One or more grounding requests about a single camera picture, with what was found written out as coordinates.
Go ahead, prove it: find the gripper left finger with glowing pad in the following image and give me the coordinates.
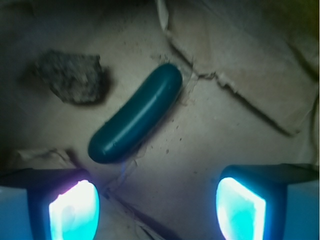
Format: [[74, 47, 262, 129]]
[[0, 168, 100, 240]]

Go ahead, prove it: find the brown rock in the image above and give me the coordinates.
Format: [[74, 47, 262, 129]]
[[34, 49, 108, 105]]

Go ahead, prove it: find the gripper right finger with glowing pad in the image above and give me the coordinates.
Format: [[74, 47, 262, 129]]
[[215, 163, 320, 240]]

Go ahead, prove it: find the dark green plastic pickle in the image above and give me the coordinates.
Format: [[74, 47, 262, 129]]
[[88, 63, 183, 164]]

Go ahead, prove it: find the brown paper bag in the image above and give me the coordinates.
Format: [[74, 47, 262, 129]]
[[0, 0, 320, 240]]

